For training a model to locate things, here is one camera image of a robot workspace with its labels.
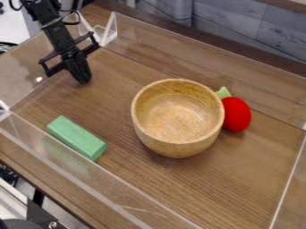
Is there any red plush radish toy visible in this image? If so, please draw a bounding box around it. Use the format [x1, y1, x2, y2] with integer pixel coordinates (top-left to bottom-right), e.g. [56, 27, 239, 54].
[216, 86, 252, 132]

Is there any clear acrylic tray enclosure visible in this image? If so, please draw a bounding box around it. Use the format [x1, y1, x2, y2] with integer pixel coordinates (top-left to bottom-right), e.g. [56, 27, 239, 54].
[0, 16, 306, 229]

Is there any black bracket with screw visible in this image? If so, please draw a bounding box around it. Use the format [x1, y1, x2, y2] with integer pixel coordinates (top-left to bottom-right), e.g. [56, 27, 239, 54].
[26, 199, 68, 229]

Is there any green rectangular stick block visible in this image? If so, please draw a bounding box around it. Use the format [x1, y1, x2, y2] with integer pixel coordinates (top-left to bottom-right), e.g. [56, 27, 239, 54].
[46, 115, 108, 161]

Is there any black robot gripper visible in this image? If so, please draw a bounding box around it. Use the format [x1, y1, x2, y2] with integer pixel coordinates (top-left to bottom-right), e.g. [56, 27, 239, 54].
[21, 0, 99, 84]

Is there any brown wooden bowl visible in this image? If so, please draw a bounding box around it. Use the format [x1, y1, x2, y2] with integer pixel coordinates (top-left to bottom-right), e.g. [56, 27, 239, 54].
[131, 79, 224, 158]

